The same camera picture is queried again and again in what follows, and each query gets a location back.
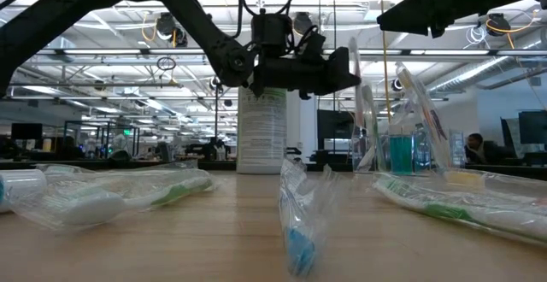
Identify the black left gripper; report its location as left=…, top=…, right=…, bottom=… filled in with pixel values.
left=250, top=45, right=362, bottom=100

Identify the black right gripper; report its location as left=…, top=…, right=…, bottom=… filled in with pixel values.
left=376, top=0, right=478, bottom=39

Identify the red blue toothbrush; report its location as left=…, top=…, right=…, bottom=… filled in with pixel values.
left=395, top=62, right=452, bottom=172

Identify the black monitor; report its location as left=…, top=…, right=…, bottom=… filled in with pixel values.
left=11, top=122, right=43, bottom=141
left=518, top=110, right=547, bottom=145
left=316, top=109, right=356, bottom=151

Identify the white wipes canister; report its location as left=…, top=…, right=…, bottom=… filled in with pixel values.
left=236, top=85, right=288, bottom=175

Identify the black pole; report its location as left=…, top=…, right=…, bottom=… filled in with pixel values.
left=212, top=76, right=224, bottom=160

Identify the clear plastic organizer holder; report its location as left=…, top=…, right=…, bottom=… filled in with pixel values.
left=350, top=126, right=468, bottom=177

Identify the person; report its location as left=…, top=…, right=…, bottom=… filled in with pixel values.
left=464, top=132, right=509, bottom=166

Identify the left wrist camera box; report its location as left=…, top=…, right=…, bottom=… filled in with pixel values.
left=298, top=25, right=326, bottom=61

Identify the orange hanging cable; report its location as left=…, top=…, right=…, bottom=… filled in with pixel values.
left=378, top=0, right=392, bottom=123

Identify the black ceiling cable reel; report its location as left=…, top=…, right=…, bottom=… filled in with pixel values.
left=292, top=11, right=314, bottom=36
left=485, top=12, right=510, bottom=38
left=156, top=11, right=189, bottom=48

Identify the silver ventilation duct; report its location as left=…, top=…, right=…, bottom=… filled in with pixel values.
left=426, top=55, right=547, bottom=95

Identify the black hanging cable loop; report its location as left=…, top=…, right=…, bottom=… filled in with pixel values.
left=156, top=56, right=177, bottom=72

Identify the black workstation frame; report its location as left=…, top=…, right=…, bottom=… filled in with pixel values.
left=63, top=120, right=140, bottom=159

